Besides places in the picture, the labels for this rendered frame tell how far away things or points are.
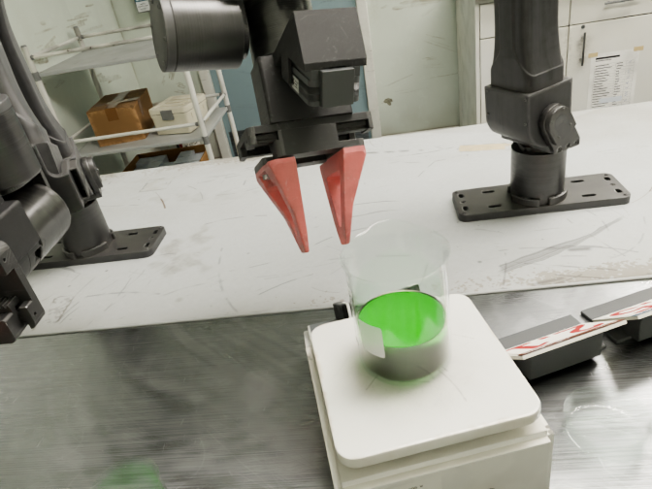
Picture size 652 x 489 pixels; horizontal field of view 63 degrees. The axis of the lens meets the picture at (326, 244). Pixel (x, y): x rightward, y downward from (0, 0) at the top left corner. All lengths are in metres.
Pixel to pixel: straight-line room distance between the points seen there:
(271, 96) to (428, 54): 2.86
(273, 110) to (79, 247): 0.44
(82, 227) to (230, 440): 0.41
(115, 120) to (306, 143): 2.18
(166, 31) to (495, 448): 0.35
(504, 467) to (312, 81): 0.26
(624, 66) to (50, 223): 2.69
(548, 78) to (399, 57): 2.64
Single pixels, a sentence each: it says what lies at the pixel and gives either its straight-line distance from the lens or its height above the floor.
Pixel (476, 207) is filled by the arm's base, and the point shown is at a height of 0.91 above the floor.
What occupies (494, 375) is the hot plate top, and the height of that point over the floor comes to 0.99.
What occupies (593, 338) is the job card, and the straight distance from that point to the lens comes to 0.47.
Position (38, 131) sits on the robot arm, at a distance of 0.54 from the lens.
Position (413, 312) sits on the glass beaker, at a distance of 0.30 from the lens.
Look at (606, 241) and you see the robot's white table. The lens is 0.64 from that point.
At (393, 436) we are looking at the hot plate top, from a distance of 0.31.
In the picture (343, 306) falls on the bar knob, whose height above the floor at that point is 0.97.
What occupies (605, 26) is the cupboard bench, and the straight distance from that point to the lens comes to 2.84.
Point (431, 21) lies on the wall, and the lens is 3.22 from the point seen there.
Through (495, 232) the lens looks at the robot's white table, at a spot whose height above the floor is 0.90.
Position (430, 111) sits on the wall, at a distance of 3.34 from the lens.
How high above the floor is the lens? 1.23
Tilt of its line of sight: 30 degrees down
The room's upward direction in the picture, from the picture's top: 11 degrees counter-clockwise
